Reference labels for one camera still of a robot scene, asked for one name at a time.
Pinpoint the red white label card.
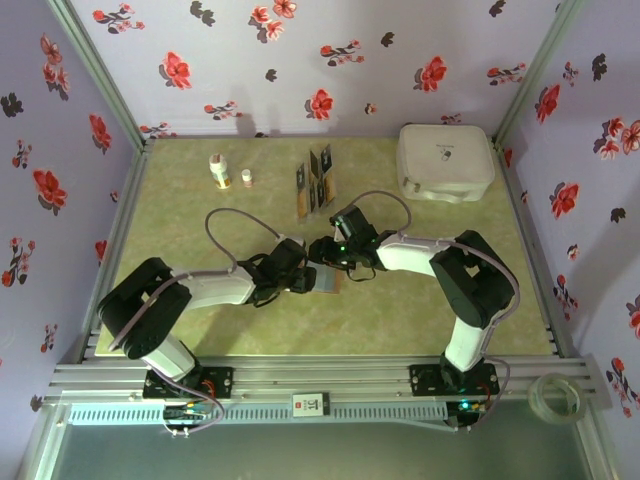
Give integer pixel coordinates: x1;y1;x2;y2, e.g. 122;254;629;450
291;392;331;419

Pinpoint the large white pill bottle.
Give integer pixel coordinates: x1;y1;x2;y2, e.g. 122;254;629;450
208;153;234;191

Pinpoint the white zippered case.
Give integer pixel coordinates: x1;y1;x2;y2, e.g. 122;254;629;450
396;123;497;204

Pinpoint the small controller board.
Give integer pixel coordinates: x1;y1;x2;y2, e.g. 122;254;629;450
162;403;214;439
446;397;489;432

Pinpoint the clear tape roll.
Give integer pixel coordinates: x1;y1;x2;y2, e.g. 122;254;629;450
528;372;588;427

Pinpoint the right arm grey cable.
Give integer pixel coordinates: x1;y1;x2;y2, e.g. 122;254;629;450
344;192;521;434

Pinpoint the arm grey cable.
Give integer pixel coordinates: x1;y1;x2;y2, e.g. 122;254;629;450
344;192;521;434
107;207;282;435

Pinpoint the left arm grey cable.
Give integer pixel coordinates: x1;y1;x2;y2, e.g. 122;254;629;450
107;207;282;435

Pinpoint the long aluminium frame rail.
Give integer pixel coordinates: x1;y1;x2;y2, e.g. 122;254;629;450
42;353;614;409

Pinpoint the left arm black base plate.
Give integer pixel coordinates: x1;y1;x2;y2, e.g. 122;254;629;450
143;366;235;401

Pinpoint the white slotted cable duct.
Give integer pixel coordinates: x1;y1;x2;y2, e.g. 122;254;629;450
66;402;450;427

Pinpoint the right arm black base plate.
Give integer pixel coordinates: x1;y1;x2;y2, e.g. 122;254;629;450
408;362;500;399

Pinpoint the aluminium table side rail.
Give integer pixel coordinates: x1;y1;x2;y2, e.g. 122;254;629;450
79;137;157;364
492;135;571;360

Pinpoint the aluminium corner post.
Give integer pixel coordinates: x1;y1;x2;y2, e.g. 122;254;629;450
44;0;151;149
492;0;586;146

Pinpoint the short aluminium floor rail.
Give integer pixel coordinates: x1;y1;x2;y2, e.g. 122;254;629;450
574;399;624;480
19;404;71;480

